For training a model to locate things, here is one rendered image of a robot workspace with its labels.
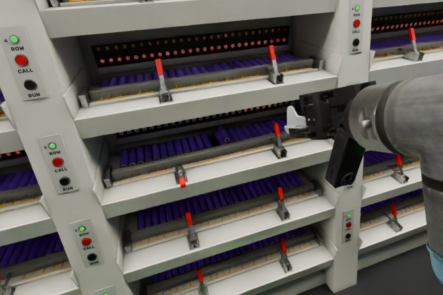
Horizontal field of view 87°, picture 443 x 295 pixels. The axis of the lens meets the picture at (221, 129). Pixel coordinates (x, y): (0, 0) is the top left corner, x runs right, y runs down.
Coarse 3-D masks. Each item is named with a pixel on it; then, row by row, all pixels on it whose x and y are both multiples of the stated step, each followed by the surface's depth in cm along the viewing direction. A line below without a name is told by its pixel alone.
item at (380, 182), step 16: (368, 160) 84; (384, 160) 83; (400, 160) 76; (416, 160) 84; (368, 176) 79; (384, 176) 78; (400, 176) 76; (416, 176) 78; (368, 192) 73; (384, 192) 73; (400, 192) 77
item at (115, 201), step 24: (216, 120) 71; (240, 120) 73; (312, 144) 65; (168, 168) 60; (216, 168) 59; (240, 168) 58; (264, 168) 59; (288, 168) 62; (96, 192) 49; (120, 192) 53; (144, 192) 53; (168, 192) 54; (192, 192) 56
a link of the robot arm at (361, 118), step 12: (384, 84) 28; (360, 96) 30; (372, 96) 28; (360, 108) 29; (372, 108) 27; (360, 120) 29; (372, 120) 27; (360, 132) 29; (372, 132) 28; (360, 144) 31; (372, 144) 29
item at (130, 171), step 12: (228, 144) 63; (240, 144) 63; (252, 144) 64; (264, 144) 66; (180, 156) 60; (192, 156) 60; (204, 156) 61; (216, 156) 62; (228, 156) 61; (120, 168) 57; (132, 168) 57; (144, 168) 57; (156, 168) 58
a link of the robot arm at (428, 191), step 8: (424, 176) 23; (424, 184) 23; (432, 184) 22; (440, 184) 21; (424, 192) 24; (432, 192) 22; (440, 192) 21; (424, 200) 24; (432, 200) 22; (440, 200) 21; (432, 208) 23; (440, 208) 22; (432, 216) 23; (440, 216) 22; (432, 224) 23; (440, 224) 22; (432, 232) 23; (440, 232) 22; (432, 240) 23; (440, 240) 22; (432, 248) 24; (440, 248) 22; (432, 256) 24; (440, 256) 22; (432, 264) 24; (440, 264) 23; (440, 272) 23; (440, 280) 23
